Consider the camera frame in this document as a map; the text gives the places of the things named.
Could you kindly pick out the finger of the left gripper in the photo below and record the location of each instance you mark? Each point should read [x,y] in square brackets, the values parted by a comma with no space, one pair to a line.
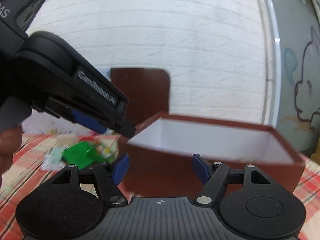
[89,122]
[123,127]

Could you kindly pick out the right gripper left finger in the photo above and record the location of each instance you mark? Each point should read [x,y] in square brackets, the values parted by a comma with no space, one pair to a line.
[72,202]

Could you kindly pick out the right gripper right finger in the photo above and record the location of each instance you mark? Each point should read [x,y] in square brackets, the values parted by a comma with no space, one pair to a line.
[248,202]

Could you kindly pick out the large green box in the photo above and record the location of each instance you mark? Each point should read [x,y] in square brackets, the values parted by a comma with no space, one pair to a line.
[83,154]

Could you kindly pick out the clear bag of beads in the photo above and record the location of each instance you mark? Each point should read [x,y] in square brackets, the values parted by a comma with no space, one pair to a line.
[53,160]

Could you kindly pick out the person's left hand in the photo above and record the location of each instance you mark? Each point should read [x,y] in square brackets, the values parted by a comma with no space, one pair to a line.
[10,142]

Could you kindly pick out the brown open storage box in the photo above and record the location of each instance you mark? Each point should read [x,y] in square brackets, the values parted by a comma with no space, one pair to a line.
[162,148]

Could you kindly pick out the plaid bed sheet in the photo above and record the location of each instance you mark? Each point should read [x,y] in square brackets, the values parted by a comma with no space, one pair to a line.
[26,173]

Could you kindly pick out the grey door with drawing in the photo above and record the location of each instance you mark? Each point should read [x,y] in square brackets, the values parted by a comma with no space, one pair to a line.
[296,44]

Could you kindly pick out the white door frame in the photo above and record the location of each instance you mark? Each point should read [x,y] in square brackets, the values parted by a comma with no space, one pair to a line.
[272,52]

